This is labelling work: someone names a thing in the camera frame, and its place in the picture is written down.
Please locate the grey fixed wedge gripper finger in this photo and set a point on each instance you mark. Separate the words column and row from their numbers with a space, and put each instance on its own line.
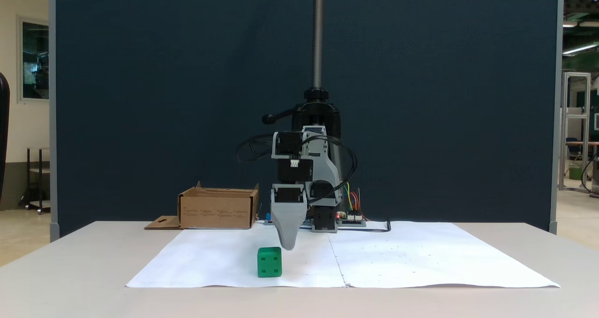
column 290, row 224

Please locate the green die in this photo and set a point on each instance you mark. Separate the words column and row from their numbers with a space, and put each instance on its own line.
column 269, row 262

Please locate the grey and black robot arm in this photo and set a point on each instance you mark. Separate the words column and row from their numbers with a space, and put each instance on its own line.
column 323, row 163

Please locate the blue circuit board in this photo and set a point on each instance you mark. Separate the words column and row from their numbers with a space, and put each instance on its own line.
column 269, row 220

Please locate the green circuit board, red LED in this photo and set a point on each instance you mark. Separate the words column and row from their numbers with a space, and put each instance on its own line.
column 352, row 220

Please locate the white paper sheet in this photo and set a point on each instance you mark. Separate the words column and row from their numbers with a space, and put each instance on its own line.
column 444, row 257
column 234, row 262

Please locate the brown cardboard box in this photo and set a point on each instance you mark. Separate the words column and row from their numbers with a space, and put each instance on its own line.
column 215, row 210

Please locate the black tripod with metal column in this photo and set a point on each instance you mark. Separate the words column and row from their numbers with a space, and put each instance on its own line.
column 317, row 27

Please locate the dark blue partition panel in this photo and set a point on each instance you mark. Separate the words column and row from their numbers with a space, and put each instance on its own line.
column 140, row 98

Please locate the black metal cart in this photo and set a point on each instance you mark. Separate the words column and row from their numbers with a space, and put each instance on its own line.
column 28, row 168

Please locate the black rounded chair back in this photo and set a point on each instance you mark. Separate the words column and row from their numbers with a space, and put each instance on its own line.
column 3, row 121

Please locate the ceiling strip light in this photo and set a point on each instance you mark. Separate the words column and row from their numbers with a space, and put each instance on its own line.
column 580, row 48

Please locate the aluminium profile frame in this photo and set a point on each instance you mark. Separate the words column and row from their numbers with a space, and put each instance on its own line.
column 563, row 121

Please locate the framed wall window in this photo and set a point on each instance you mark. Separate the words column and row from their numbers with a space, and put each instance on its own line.
column 35, row 60

